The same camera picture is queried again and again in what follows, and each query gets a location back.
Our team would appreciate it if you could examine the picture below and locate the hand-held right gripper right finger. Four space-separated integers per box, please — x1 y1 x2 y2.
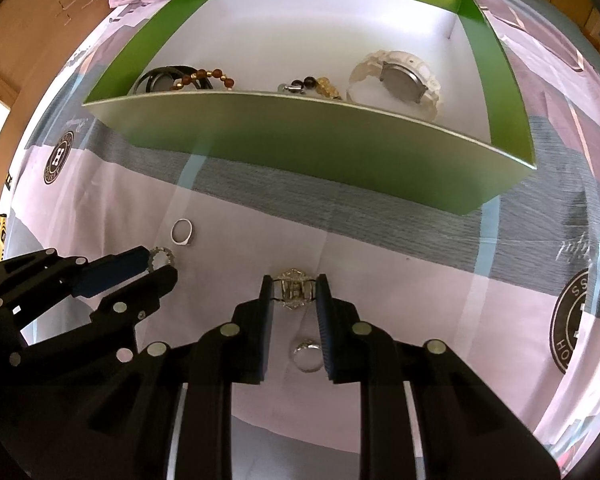
316 274 565 480

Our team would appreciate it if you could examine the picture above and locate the mixed stone bead bracelet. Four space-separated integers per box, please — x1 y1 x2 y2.
277 75 343 101

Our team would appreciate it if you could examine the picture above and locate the gold ornate ring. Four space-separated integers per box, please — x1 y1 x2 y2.
272 268 315 312

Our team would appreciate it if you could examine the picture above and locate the silver stone ring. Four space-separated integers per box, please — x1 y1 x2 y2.
291 340 326 374

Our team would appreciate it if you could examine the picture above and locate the green cardboard box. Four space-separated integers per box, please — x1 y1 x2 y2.
81 0 537 217

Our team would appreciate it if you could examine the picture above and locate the plain silver ring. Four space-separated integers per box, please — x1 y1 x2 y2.
171 218 196 247

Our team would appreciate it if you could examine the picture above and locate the wooden headboard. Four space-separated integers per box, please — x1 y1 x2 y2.
0 0 111 176

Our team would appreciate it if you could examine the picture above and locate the black wrist band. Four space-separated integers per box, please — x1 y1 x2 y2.
128 65 216 95

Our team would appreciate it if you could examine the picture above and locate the small beaded silver ring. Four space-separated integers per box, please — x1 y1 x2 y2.
147 246 175 272

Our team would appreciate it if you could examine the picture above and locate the silver bangle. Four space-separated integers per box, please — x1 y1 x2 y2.
142 69 181 94

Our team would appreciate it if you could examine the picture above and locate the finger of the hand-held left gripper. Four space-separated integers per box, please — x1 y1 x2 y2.
0 246 151 333
10 265 179 366

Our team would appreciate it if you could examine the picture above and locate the white wrist watch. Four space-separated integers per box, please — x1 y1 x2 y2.
347 49 443 122

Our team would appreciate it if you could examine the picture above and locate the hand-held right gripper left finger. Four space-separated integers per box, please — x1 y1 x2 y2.
25 274 277 480

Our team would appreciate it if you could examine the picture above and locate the brown bead bracelet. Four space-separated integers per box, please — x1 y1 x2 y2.
171 66 237 92

